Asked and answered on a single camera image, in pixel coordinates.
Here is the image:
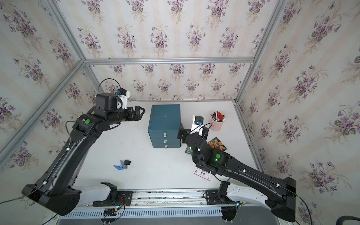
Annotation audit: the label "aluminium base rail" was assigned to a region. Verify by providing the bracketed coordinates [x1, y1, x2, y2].
[50, 185, 285, 210]

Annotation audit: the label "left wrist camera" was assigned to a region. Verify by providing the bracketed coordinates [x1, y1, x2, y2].
[116, 88, 130, 110]

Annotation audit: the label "orange marigold seed bag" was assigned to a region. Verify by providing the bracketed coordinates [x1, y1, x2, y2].
[207, 137, 227, 152]

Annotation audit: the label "magenta peony seed bag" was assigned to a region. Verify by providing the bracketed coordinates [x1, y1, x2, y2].
[193, 166, 212, 181]

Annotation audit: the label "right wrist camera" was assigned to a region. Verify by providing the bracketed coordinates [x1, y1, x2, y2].
[190, 115, 208, 136]

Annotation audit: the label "pink mixed flower seed bag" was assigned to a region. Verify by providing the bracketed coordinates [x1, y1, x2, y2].
[185, 146, 192, 154]

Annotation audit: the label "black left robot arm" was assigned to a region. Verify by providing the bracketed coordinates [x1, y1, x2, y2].
[20, 87, 145, 216]

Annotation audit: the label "pink pen cup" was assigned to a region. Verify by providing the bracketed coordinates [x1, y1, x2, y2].
[210, 119, 223, 132]

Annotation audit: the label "red and black pens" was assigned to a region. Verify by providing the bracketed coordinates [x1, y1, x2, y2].
[211, 111, 225, 122]

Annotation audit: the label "teal three-drawer cabinet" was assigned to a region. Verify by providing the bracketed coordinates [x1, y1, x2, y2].
[148, 104, 181, 131]

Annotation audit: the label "blue and black key fob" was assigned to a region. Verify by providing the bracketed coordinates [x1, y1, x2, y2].
[114, 160, 131, 171]

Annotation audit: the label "teal bottom drawer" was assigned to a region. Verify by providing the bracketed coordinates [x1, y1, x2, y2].
[152, 142, 181, 148]

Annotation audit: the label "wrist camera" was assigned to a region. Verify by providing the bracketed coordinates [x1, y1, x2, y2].
[116, 88, 130, 110]
[190, 115, 208, 136]

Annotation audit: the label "teal drawer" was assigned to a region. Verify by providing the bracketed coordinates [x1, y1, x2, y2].
[151, 137, 181, 144]
[152, 142, 181, 148]
[148, 129, 179, 139]

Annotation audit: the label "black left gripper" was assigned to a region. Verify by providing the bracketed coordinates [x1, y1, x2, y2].
[106, 104, 146, 126]

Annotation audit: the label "teal top drawer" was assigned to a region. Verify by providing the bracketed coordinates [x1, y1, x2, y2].
[148, 129, 179, 139]

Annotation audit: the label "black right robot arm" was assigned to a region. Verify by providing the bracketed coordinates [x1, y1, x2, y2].
[178, 125, 305, 222]

